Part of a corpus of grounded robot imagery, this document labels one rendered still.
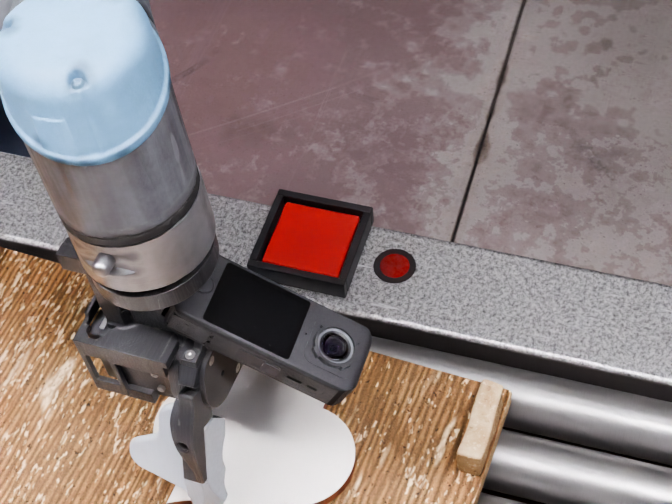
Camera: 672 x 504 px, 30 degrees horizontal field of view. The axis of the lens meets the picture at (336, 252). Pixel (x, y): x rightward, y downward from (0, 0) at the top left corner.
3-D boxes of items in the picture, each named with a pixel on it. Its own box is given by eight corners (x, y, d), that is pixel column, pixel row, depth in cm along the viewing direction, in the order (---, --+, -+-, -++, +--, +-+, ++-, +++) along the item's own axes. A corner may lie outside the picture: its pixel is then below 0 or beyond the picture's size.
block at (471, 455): (480, 397, 84) (482, 375, 82) (506, 404, 84) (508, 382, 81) (454, 472, 81) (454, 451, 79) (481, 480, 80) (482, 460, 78)
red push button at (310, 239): (287, 211, 98) (285, 200, 97) (361, 226, 96) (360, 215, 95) (262, 271, 94) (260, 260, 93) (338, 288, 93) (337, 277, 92)
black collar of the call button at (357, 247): (281, 202, 98) (278, 188, 97) (374, 220, 97) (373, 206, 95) (248, 278, 94) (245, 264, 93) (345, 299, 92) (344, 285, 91)
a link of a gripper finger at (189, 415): (204, 447, 78) (202, 329, 74) (229, 455, 78) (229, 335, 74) (167, 491, 75) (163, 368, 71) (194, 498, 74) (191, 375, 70)
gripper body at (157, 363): (152, 300, 81) (100, 175, 71) (273, 329, 78) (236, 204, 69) (98, 398, 77) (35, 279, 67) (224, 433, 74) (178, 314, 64)
